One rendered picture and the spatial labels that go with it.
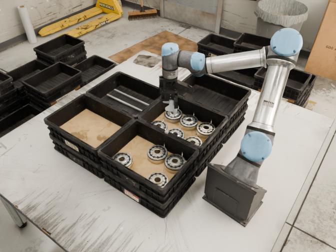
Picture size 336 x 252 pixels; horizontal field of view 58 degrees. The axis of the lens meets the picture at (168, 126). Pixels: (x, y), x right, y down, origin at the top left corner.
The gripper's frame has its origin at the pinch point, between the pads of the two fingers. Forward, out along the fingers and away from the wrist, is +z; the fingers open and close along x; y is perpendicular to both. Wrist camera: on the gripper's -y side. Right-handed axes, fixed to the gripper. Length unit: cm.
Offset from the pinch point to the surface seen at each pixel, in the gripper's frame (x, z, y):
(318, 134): 1, 31, -89
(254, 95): -44, 28, -67
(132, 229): 43, 33, 29
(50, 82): -122, 44, 85
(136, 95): -41.3, 14.9, 16.5
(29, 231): -13, 99, 101
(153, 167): 20.0, 18.5, 14.5
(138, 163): 16.0, 18.2, 21.7
